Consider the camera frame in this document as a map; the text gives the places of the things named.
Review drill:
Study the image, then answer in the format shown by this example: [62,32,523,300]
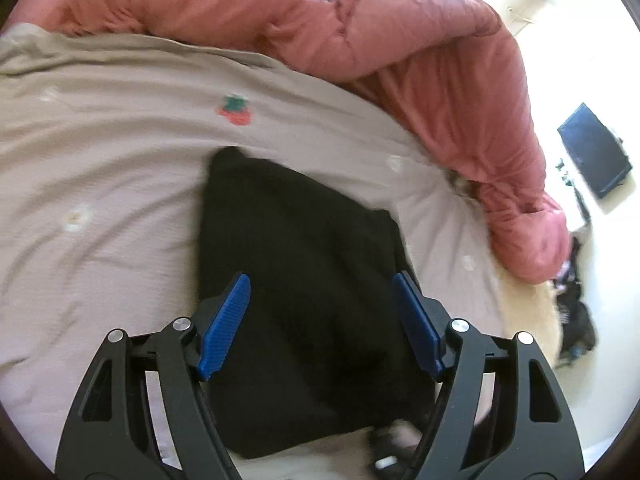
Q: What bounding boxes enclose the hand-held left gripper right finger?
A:
[392,272,586,480]

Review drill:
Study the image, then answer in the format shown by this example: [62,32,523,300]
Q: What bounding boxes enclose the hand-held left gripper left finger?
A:
[55,273,251,480]

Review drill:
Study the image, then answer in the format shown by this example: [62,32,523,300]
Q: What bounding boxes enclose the black sweater with orange cuffs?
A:
[196,146,437,461]

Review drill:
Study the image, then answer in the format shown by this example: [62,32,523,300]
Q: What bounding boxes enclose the pile of dark clothes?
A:
[554,235,599,362]

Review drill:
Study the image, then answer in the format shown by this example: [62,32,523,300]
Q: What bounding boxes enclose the pink printed blanket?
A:
[0,24,506,480]

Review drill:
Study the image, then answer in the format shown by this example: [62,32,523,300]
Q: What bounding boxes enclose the black flat screen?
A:
[557,102,634,201]

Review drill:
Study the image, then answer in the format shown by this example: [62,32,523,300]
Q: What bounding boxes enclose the pink puffy comforter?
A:
[7,0,572,285]

